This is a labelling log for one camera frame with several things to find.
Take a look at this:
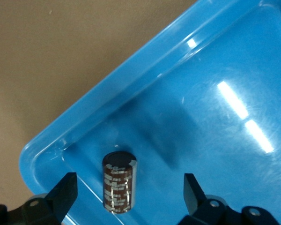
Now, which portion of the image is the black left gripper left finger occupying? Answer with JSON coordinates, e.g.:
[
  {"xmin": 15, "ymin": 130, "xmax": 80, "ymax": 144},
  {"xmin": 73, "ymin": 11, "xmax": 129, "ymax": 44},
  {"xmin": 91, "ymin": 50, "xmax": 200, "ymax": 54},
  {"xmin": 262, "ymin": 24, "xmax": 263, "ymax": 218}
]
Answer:
[{"xmin": 0, "ymin": 172, "xmax": 78, "ymax": 225}]

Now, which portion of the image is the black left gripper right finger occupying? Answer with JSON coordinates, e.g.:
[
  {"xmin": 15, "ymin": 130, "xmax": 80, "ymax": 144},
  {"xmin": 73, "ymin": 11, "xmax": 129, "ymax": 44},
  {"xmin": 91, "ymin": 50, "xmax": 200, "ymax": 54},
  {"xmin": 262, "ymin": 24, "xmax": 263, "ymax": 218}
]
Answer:
[{"xmin": 179, "ymin": 172, "xmax": 281, "ymax": 225}]

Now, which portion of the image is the dark brown cylindrical capacitor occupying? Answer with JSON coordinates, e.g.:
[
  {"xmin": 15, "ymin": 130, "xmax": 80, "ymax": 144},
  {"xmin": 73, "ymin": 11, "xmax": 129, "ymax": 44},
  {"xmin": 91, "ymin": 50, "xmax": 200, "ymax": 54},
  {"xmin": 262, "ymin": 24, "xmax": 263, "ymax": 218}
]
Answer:
[{"xmin": 102, "ymin": 151, "xmax": 138, "ymax": 215}]

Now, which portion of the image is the blue plastic tray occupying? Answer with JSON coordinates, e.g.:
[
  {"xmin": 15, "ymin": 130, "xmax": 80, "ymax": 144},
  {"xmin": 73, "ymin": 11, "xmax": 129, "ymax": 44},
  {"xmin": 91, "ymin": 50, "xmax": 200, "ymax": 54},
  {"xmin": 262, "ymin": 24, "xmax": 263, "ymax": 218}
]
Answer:
[{"xmin": 18, "ymin": 0, "xmax": 281, "ymax": 225}]

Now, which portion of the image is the brown table cover mat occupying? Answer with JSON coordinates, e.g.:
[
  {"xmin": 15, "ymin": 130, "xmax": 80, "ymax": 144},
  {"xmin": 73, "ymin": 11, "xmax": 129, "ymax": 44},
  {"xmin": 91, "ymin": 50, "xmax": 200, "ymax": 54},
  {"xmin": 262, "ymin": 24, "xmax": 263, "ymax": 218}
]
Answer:
[{"xmin": 0, "ymin": 0, "xmax": 201, "ymax": 208}]

